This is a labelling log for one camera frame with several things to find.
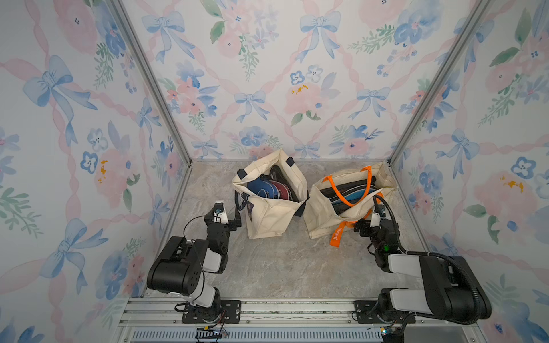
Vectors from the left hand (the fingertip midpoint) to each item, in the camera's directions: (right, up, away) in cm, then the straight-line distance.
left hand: (226, 207), depth 90 cm
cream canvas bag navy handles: (+17, -3, -8) cm, 19 cm away
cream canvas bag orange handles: (+39, -5, -4) cm, 40 cm away
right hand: (+61, 0, +4) cm, 61 cm away
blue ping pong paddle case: (+16, +8, 0) cm, 18 cm away
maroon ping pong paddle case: (+23, +7, +1) cm, 25 cm away
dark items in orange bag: (+51, +6, -4) cm, 52 cm away
